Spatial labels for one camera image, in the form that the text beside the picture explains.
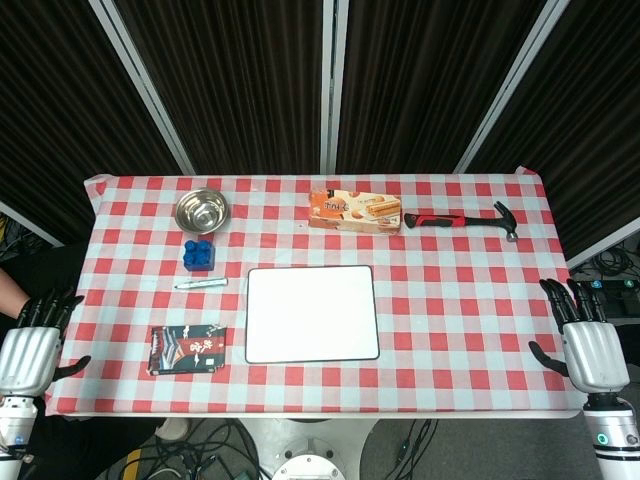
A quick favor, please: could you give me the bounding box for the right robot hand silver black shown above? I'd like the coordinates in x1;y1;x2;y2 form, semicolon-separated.
528;278;630;394

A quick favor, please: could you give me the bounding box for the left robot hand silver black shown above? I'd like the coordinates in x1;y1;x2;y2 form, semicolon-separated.
0;293;92;396

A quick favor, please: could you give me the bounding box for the green white marker pen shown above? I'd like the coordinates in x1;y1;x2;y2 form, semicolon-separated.
173;276;228;291

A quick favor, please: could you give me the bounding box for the red white checkered tablecloth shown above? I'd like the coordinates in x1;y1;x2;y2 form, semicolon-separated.
44;167;592;419

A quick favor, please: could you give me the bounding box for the black device with buttons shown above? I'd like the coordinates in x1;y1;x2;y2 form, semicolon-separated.
574;277;640;317

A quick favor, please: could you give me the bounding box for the dark blue printed box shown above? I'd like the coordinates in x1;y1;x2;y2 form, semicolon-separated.
146;323;229;376

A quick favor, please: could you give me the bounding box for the white shoe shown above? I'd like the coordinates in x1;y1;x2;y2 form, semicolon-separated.
154;417;194;444

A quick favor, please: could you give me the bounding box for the blue toy building block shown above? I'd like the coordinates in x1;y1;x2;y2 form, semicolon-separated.
182;238;216;274

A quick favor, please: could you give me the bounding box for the red black claw hammer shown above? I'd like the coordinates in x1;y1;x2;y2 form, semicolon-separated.
403;200;519;244

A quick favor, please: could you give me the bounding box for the stainless steel bowl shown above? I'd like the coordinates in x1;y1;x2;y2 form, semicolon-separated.
174;187;230;235

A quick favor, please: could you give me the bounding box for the orange biscuit roll box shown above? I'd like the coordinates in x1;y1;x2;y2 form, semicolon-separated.
306;188;404;235

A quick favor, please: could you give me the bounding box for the white partition frame post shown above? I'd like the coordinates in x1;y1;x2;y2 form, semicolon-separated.
453;0;574;175
0;199;65;247
567;222;640;271
319;0;350;175
88;0;195;175

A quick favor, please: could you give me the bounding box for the black floor cable bundle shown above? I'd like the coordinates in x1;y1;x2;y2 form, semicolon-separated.
114;418;261;480

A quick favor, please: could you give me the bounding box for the black cable with green light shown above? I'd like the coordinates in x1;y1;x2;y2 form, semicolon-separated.
393;418;434;470

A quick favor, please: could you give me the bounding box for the white dry-erase board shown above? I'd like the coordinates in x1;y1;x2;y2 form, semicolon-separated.
244;265;380;364

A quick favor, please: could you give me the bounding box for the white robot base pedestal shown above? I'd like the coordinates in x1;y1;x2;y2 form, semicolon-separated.
239;417;382;480

